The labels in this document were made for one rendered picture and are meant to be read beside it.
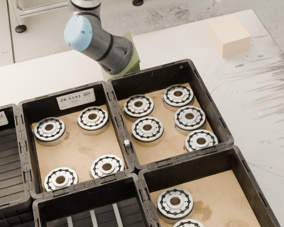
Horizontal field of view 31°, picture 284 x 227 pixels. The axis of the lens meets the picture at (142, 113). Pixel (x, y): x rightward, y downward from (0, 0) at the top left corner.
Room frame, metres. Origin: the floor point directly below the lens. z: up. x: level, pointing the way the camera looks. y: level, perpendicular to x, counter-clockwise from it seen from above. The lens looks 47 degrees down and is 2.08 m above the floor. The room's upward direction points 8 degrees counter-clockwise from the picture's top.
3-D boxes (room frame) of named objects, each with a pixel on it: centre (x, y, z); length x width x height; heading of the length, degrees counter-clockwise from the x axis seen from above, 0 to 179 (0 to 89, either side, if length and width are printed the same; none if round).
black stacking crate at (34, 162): (1.03, 0.22, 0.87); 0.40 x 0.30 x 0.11; 10
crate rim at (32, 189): (1.03, 0.22, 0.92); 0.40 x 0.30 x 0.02; 10
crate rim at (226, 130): (1.08, -0.08, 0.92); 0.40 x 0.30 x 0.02; 10
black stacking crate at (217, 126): (1.08, -0.08, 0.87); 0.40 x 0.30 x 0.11; 10
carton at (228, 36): (1.62, -0.39, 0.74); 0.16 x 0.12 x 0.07; 12
